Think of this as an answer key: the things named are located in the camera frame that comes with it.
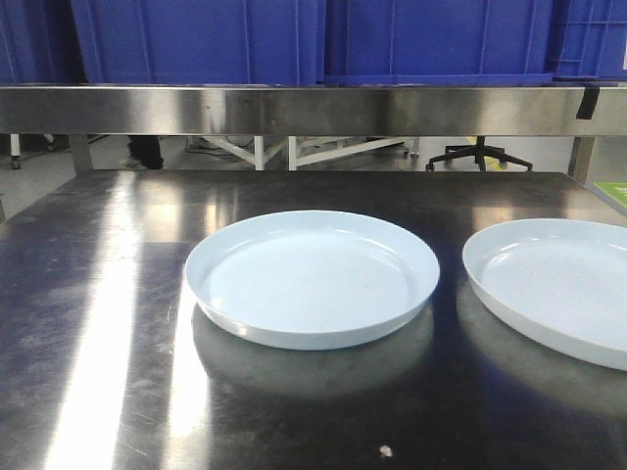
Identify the light blue plate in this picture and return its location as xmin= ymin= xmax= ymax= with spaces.
xmin=184 ymin=211 xmax=440 ymax=351
xmin=461 ymin=218 xmax=626 ymax=370

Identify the steel shelf leg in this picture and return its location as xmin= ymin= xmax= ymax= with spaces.
xmin=567 ymin=137 xmax=596 ymax=185

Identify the black office chair base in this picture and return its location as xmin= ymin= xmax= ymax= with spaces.
xmin=425 ymin=136 xmax=533 ymax=172

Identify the right upper blue crate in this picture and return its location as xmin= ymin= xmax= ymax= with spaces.
xmin=323 ymin=1 xmax=553 ymax=86

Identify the blue crate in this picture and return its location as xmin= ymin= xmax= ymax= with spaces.
xmin=547 ymin=0 xmax=626 ymax=81
xmin=1 ymin=1 xmax=85 ymax=84
xmin=72 ymin=1 xmax=326 ymax=86
xmin=323 ymin=1 xmax=553 ymax=86

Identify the left upper blue crate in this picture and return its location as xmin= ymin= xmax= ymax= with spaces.
xmin=72 ymin=1 xmax=326 ymax=86

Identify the black tape piece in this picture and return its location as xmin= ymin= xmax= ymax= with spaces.
xmin=576 ymin=85 xmax=601 ymax=120

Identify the green floor mat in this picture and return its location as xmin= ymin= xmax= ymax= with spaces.
xmin=594 ymin=181 xmax=627 ymax=207

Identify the far left blue crate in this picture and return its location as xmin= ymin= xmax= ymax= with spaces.
xmin=1 ymin=1 xmax=85 ymax=84

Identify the far right blue crate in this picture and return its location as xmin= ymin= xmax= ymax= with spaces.
xmin=547 ymin=0 xmax=626 ymax=81

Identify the white table frame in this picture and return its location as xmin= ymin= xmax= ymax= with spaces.
xmin=185 ymin=135 xmax=420 ymax=170

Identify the stainless steel shelf rail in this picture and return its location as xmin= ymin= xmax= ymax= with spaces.
xmin=1 ymin=86 xmax=626 ymax=137

